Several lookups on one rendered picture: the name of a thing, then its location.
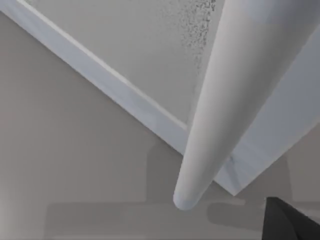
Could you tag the tall white tap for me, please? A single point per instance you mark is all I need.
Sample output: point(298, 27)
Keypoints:
point(212, 120)

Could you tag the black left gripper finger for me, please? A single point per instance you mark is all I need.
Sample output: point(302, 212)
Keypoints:
point(282, 222)

